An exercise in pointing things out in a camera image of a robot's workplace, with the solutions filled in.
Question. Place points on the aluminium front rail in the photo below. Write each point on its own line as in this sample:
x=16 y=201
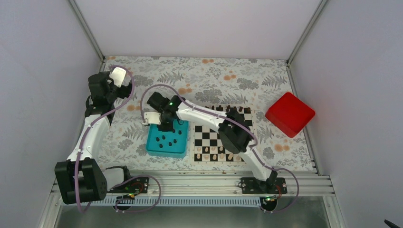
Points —
x=220 y=189

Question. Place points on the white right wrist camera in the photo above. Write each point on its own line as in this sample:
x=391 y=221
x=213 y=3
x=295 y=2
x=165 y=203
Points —
x=152 y=118

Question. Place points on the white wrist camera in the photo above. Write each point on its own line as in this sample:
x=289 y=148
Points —
x=117 y=75
x=152 y=118

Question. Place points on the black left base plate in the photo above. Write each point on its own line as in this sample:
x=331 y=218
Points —
x=135 y=186

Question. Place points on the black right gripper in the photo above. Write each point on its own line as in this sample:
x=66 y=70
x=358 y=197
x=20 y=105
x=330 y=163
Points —
x=168 y=127

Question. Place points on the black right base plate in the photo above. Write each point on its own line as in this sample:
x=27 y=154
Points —
x=250 y=185

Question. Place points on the floral patterned table mat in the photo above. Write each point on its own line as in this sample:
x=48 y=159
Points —
x=206 y=82

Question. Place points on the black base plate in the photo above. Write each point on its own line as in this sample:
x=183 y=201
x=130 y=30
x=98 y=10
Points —
x=135 y=186
x=250 y=185

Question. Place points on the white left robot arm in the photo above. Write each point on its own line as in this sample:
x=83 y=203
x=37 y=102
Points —
x=79 y=178

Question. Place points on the red plastic box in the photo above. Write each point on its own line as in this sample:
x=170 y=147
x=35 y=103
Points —
x=290 y=114

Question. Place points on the aluminium corner post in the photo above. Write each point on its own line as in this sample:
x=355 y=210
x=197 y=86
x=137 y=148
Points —
x=318 y=11
x=87 y=31

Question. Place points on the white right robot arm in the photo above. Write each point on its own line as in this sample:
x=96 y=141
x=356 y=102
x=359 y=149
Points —
x=231 y=127

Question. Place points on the aluminium left corner post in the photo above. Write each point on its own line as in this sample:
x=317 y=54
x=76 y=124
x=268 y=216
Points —
x=87 y=31

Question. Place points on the teal plastic tray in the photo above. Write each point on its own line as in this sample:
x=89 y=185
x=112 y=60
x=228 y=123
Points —
x=177 y=150

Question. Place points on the black white chessboard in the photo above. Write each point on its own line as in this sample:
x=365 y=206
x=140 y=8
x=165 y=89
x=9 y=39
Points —
x=202 y=136

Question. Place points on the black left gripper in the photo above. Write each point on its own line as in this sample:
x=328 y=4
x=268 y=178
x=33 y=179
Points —
x=126 y=91

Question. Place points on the aluminium right corner post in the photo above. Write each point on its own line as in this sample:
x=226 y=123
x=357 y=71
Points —
x=318 y=11

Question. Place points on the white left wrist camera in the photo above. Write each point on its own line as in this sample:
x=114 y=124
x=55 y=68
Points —
x=117 y=75

